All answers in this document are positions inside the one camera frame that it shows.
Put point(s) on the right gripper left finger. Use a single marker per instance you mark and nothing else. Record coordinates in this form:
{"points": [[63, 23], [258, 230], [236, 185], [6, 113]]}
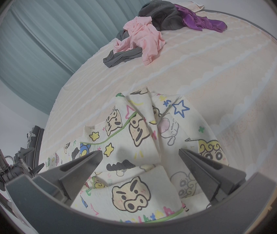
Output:
{"points": [[77, 172]]}

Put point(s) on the white printed pyjama top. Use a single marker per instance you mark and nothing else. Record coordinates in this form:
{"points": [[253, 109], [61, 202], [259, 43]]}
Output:
{"points": [[133, 130]]}

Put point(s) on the cream pillow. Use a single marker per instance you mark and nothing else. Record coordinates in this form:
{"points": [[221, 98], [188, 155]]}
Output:
{"points": [[194, 6]]}

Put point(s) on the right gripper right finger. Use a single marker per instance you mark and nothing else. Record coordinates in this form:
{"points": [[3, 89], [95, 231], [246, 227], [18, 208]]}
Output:
{"points": [[209, 174]]}

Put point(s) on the bed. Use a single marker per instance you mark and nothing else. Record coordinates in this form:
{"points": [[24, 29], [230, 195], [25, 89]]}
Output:
{"points": [[226, 82]]}

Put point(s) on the dark grey sofa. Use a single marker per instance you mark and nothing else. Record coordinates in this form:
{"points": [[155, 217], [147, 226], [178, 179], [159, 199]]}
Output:
{"points": [[39, 138]]}

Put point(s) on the pink garment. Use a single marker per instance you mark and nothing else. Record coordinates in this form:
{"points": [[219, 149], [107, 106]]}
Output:
{"points": [[145, 38]]}

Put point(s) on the purple garment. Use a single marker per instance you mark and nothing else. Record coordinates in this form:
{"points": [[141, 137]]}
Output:
{"points": [[202, 21]]}

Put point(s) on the blue-green curtain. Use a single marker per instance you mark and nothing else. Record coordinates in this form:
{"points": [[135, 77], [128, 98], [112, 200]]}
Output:
{"points": [[80, 16], [31, 69]]}

